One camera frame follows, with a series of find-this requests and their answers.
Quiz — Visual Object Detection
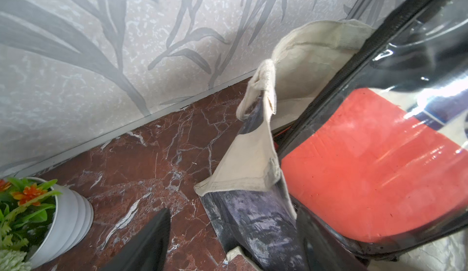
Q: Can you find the white flower pot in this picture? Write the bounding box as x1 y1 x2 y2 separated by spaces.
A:
28 184 94 269

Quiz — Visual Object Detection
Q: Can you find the green artificial plant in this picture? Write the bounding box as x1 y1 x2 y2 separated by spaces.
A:
1 177 61 271

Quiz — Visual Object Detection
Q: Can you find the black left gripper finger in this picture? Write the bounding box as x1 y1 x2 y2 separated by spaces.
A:
101 208 171 271

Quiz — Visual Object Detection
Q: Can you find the beige canvas bag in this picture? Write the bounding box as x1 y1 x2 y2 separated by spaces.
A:
195 20 374 271

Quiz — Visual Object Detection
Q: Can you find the red ping pong paddle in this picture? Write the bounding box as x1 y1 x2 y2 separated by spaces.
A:
282 88 468 242

